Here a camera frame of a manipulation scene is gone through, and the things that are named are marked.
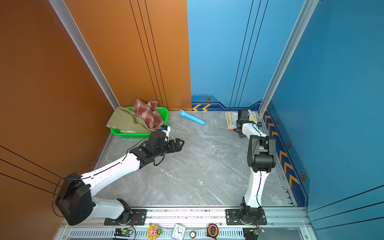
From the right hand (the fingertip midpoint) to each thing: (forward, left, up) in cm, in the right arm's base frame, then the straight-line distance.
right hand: (239, 125), depth 104 cm
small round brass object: (-61, +32, -3) cm, 69 cm away
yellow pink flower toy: (-60, +49, -2) cm, 78 cm away
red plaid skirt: (+6, +63, +8) cm, 64 cm away
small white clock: (-60, +38, -4) cm, 72 cm away
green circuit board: (-60, +65, -7) cm, 89 cm away
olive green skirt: (+3, +80, +5) cm, 80 cm away
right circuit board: (-61, +4, -9) cm, 61 cm away
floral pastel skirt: (+11, +3, -3) cm, 12 cm away
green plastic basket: (+13, +55, +2) cm, 57 cm away
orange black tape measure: (-60, +23, -3) cm, 64 cm away
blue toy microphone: (+15, +41, -2) cm, 44 cm away
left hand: (-21, +39, +11) cm, 46 cm away
